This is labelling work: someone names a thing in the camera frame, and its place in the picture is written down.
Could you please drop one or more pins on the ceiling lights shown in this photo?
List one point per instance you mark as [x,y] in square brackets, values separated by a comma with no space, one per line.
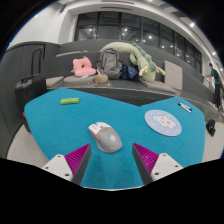
[191,24]

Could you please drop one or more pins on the grey backpack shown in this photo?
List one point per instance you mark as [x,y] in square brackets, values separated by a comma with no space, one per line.
[109,63]

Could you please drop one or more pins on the grey white orange computer mouse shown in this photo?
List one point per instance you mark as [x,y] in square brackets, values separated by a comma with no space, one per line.
[107,138]

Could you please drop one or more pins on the pink plush toy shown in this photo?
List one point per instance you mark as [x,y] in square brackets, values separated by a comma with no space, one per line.
[82,67]

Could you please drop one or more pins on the flat grey seat cushion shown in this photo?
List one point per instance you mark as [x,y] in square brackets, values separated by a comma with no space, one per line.
[76,79]
[158,85]
[54,81]

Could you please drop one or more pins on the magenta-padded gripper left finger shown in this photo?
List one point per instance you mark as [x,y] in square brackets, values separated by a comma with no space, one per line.
[77,159]

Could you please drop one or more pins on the round light blue mouse pad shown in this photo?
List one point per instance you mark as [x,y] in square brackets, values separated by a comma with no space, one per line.
[163,122]

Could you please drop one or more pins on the person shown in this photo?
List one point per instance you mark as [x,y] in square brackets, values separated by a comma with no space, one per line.
[216,81]

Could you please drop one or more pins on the tan round pouch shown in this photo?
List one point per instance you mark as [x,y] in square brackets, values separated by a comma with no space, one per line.
[101,79]

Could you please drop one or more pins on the green dragon plush toy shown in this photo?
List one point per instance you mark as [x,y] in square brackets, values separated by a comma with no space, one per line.
[143,60]

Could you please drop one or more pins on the navy patterned bag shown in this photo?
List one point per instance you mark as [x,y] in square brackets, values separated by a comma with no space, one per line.
[128,72]

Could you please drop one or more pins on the white marker blue cap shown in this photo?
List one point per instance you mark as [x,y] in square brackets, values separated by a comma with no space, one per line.
[185,108]

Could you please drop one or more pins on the upright grey seat cushion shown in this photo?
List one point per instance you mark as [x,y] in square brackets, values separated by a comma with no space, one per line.
[173,76]

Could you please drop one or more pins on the black bag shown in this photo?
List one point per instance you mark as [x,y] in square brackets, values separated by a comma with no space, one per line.
[211,127]

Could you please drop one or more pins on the green eraser block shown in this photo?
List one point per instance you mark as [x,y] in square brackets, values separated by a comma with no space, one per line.
[70,100]

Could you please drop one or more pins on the black suitcase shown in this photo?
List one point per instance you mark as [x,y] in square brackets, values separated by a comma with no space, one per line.
[30,91]

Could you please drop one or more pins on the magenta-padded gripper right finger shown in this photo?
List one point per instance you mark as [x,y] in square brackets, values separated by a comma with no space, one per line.
[146,159]

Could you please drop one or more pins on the dark grey tiered bench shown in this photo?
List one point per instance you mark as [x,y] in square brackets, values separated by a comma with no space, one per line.
[133,91]

